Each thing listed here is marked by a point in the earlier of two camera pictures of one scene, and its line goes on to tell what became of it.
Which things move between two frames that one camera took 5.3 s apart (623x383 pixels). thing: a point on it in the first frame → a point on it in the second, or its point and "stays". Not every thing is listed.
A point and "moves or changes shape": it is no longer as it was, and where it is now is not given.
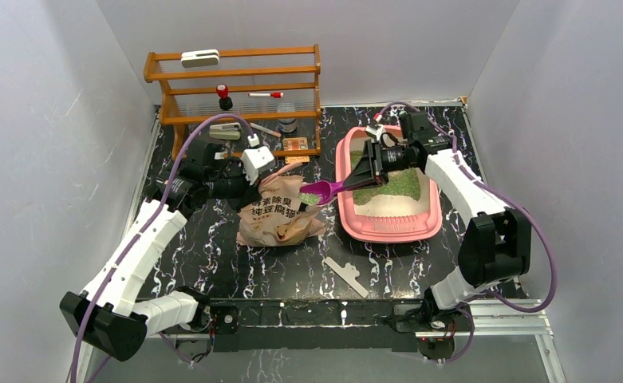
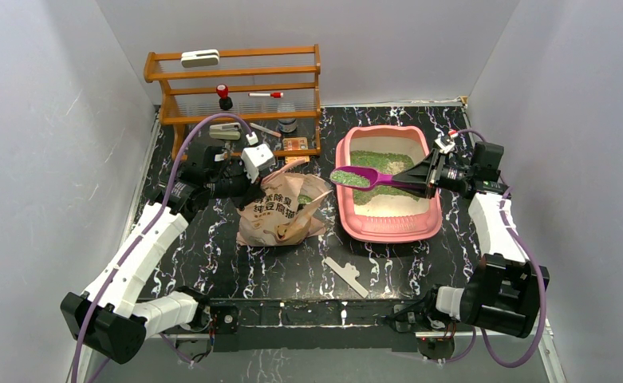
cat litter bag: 277,218 stays
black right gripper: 369,171 → 421,175
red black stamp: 226,101 stays
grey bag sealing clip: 348,274 stays
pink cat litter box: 408,209 stays
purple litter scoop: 319,192 moves or changes shape
